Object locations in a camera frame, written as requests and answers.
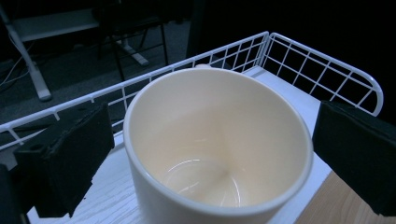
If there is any black chair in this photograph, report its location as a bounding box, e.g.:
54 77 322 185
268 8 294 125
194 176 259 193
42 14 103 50
92 0 172 82

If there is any white desk frame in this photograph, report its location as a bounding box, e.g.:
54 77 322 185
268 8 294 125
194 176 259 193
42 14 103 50
0 5 101 103

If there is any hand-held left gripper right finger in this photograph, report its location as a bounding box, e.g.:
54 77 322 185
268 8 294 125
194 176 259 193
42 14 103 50
311 100 396 217

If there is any white ceramic cup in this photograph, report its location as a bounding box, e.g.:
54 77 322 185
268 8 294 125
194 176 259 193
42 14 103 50
122 63 315 224

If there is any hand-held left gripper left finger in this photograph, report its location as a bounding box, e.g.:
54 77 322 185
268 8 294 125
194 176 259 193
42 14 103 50
12 102 116 218

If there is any white wire shelf rack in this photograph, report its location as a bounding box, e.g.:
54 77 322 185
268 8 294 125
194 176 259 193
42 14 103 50
0 30 385 224

